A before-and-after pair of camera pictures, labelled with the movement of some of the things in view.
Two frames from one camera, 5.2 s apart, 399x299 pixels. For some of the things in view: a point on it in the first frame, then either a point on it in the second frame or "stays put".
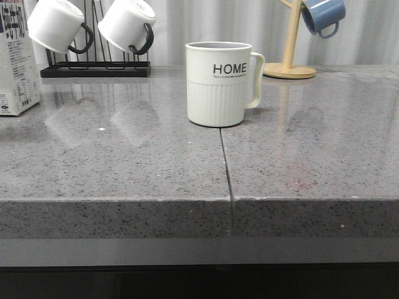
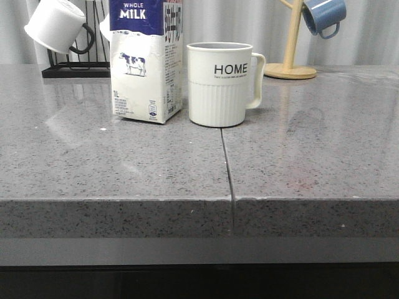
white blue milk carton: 19,90 -> 146,50
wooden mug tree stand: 286,70 stays put
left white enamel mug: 58,24 stays put
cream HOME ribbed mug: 223,80 stays put
